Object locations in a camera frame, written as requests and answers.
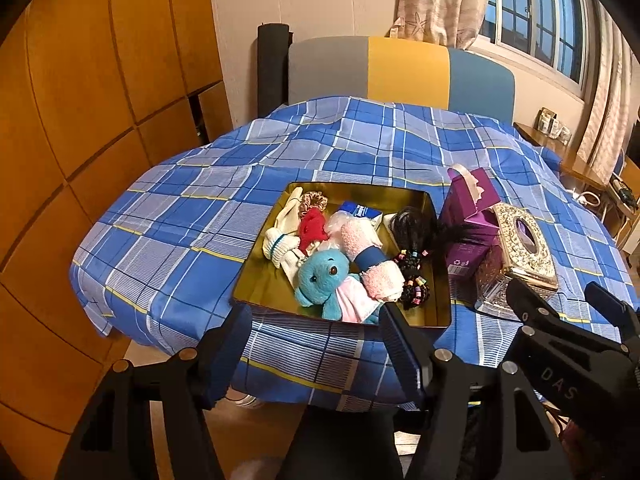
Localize beige patterned curtain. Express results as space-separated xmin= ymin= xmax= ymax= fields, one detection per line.
xmin=392 ymin=0 xmax=496 ymax=51

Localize clear plastic bag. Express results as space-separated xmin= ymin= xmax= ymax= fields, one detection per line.
xmin=325 ymin=210 xmax=352 ymax=241

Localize wooden chair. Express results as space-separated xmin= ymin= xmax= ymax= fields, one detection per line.
xmin=606 ymin=155 xmax=640 ymax=247

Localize ornate silver tissue box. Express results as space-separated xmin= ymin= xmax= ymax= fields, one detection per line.
xmin=472 ymin=202 xmax=559 ymax=321

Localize wooden desk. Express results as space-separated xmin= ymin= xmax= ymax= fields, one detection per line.
xmin=514 ymin=121 xmax=608 ymax=192

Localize gold metal tin box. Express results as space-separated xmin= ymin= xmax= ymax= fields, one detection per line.
xmin=232 ymin=181 xmax=452 ymax=329

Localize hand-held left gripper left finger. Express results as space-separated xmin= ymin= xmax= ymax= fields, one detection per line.
xmin=55 ymin=304 xmax=254 ymax=480

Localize brown hair scrunchie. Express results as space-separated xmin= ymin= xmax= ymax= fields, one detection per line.
xmin=299 ymin=191 xmax=329 ymax=216

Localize blue plaid bed sheet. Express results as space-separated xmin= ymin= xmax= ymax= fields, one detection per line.
xmin=70 ymin=96 xmax=640 ymax=411

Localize blue teddy bear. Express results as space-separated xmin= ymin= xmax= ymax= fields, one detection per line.
xmin=294 ymin=249 xmax=382 ymax=324

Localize pale striped curtain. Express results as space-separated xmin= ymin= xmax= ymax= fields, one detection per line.
xmin=575 ymin=5 xmax=637 ymax=171

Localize jars on desk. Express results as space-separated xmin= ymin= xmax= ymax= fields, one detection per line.
xmin=536 ymin=107 xmax=572 ymax=144

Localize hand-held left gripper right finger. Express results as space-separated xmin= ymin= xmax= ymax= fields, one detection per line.
xmin=378 ymin=301 xmax=576 ymax=480

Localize blue white tissue pack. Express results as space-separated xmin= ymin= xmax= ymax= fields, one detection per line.
xmin=337 ymin=201 xmax=385 ymax=222

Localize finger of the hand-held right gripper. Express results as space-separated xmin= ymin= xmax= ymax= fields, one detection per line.
xmin=584 ymin=281 xmax=640 ymax=348
xmin=505 ymin=277 xmax=563 ymax=343

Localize purple tissue box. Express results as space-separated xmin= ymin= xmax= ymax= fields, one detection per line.
xmin=439 ymin=165 xmax=502 ymax=281

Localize pink fuzzy sock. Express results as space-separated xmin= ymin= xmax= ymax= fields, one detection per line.
xmin=340 ymin=220 xmax=405 ymax=304

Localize white sock with blue stripe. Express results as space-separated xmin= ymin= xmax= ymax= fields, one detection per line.
xmin=263 ymin=186 xmax=309 ymax=286

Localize red plush toy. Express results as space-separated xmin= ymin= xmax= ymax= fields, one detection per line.
xmin=298 ymin=208 xmax=330 ymax=256

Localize grey yellow blue headboard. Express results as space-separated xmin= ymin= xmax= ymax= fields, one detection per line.
xmin=287 ymin=35 xmax=516 ymax=123

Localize window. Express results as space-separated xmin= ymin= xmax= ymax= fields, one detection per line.
xmin=480 ymin=0 xmax=589 ymax=86

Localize wooden wardrobe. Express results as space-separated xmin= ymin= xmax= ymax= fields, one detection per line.
xmin=0 ymin=0 xmax=234 ymax=480

